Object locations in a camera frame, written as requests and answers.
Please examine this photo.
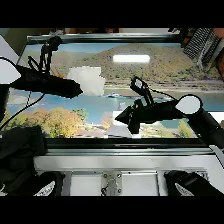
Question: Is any black and white checked shirt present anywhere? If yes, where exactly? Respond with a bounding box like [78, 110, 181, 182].
[182, 27, 224, 71]

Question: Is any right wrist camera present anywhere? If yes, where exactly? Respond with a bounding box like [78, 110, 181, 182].
[129, 76, 155, 106]

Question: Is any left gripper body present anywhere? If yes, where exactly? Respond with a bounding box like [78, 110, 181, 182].
[49, 77, 84, 100]

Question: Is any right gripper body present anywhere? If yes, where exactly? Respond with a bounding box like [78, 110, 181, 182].
[114, 99, 150, 135]

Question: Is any silver frame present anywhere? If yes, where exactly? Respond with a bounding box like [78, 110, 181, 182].
[25, 32, 214, 197]

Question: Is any black cable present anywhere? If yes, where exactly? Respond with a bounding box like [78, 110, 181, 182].
[0, 93, 47, 132]

